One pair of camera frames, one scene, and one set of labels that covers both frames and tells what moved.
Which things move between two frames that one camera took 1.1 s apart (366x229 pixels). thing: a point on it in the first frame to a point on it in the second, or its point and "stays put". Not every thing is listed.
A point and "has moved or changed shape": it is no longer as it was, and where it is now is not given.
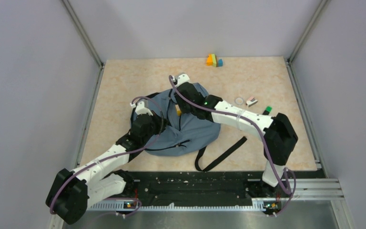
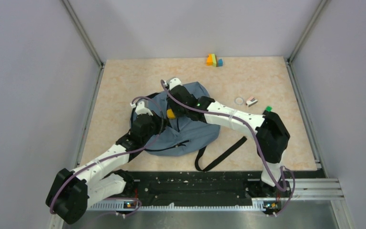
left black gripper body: [157, 128] stays put
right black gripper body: [185, 108] stays put
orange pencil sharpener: [178, 111] has moved or changed shape
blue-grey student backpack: [184, 133] has moved or changed shape
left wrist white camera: [140, 109] stays put
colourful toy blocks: [211, 61] stays put
